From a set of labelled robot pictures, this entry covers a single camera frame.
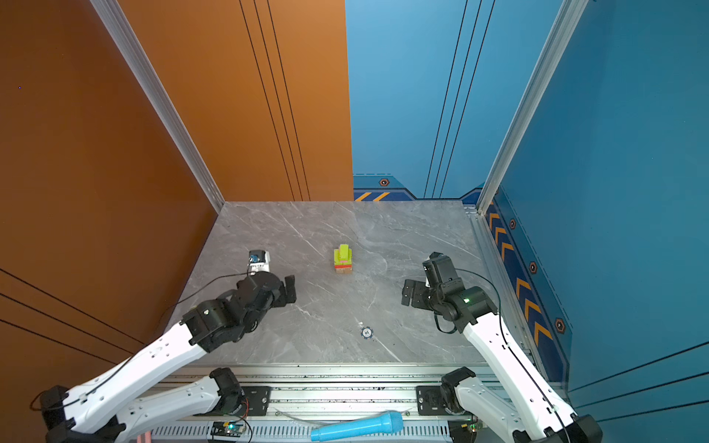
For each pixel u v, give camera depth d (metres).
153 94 0.84
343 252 0.94
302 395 0.77
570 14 0.70
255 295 0.53
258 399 0.74
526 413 0.38
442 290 0.55
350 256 0.97
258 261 0.62
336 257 0.95
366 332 0.85
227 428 0.71
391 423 0.67
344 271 0.99
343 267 0.94
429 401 0.72
